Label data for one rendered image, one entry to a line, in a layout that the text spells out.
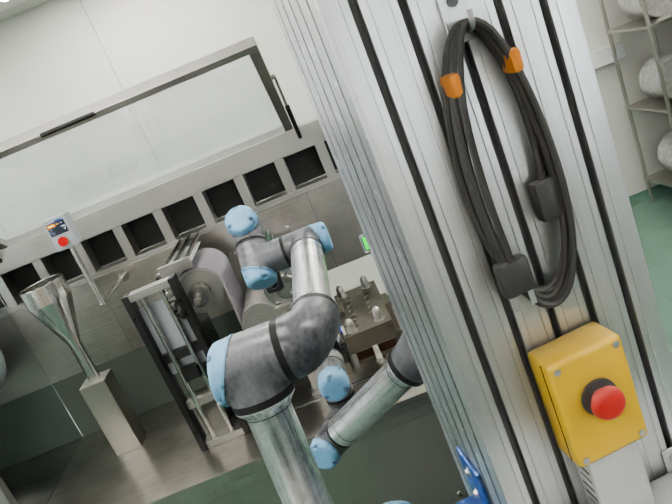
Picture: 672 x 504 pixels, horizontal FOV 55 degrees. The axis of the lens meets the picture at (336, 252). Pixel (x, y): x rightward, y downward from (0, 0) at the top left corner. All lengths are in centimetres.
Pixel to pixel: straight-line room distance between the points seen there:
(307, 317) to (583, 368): 55
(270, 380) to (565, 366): 57
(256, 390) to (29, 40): 395
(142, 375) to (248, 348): 143
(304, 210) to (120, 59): 264
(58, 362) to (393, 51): 211
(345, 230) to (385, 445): 78
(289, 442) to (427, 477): 91
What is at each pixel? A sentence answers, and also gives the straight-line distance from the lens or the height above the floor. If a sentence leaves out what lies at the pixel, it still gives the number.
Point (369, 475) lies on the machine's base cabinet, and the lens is 201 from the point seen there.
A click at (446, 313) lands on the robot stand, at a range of 70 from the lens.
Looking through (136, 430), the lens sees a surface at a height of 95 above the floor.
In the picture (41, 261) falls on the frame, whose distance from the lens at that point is 247.
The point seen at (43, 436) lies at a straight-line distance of 247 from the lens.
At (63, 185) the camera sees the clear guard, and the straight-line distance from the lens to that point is 222.
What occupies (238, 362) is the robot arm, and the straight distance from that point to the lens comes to 114.
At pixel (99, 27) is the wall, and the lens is 472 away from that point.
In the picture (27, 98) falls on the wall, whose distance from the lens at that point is 486.
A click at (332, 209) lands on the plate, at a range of 229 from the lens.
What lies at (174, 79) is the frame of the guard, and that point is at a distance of 184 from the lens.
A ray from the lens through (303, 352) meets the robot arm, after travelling 112.
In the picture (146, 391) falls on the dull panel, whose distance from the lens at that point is 256.
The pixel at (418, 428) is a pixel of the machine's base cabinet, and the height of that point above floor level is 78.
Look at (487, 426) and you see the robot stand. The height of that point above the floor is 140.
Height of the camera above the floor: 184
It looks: 16 degrees down
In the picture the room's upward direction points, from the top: 23 degrees counter-clockwise
